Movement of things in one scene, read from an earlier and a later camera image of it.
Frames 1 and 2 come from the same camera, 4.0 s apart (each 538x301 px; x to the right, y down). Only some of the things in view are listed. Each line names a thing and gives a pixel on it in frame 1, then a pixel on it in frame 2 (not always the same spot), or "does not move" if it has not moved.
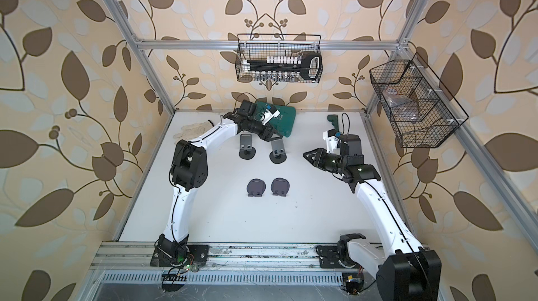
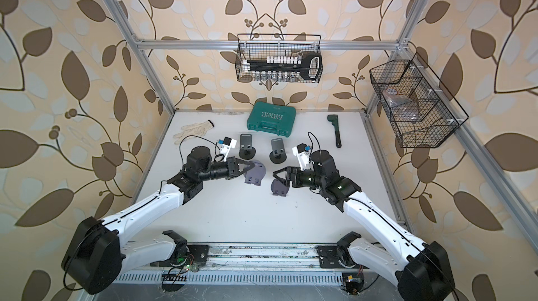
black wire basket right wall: [421, 110] does not move
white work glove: [190, 131] does not move
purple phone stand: [256, 187] → [256, 173]
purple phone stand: [279, 186] does not move
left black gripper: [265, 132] → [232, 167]
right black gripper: [319, 161] → [289, 172]
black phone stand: [278, 155] does not move
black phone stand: [246, 151] does not move
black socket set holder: [284, 68] does not move
